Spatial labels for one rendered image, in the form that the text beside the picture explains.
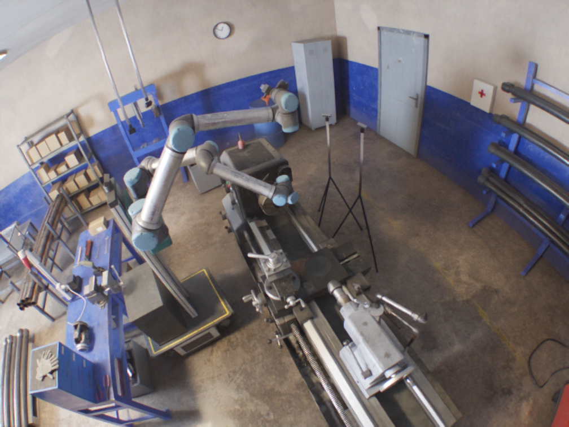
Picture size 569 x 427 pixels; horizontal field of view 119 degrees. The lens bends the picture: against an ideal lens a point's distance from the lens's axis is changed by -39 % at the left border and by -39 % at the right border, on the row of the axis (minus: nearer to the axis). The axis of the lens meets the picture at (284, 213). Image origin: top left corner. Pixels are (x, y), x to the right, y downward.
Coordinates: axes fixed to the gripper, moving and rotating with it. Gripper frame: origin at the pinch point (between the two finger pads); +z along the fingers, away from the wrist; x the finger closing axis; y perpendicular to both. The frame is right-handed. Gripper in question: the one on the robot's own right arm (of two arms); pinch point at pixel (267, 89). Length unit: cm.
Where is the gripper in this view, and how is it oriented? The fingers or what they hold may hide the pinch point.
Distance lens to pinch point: 170.9
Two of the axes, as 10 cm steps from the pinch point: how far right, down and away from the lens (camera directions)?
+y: -4.9, 7.9, 3.6
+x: 7.7, 2.0, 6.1
